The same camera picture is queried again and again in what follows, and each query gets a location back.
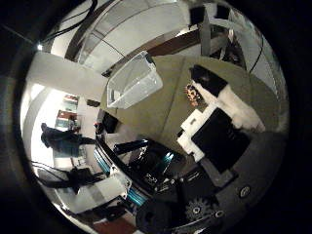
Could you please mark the brown spotted white plush toy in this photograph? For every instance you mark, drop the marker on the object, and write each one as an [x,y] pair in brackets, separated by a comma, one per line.
[191,93]

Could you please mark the clear plastic container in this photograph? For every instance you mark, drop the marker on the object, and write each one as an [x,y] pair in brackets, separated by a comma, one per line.
[135,83]

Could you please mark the blue metal rail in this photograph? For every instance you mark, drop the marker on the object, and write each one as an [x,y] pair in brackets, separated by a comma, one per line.
[103,162]

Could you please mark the black tripod stand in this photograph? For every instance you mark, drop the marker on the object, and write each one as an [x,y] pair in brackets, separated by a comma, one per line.
[78,178]

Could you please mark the grey aluminium frame post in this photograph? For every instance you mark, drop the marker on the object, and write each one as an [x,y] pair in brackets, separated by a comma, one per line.
[204,32]

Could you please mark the person in dark clothes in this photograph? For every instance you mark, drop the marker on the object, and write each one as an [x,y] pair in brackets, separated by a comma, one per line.
[61,140]

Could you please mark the black bag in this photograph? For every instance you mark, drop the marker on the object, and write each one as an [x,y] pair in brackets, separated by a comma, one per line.
[110,123]

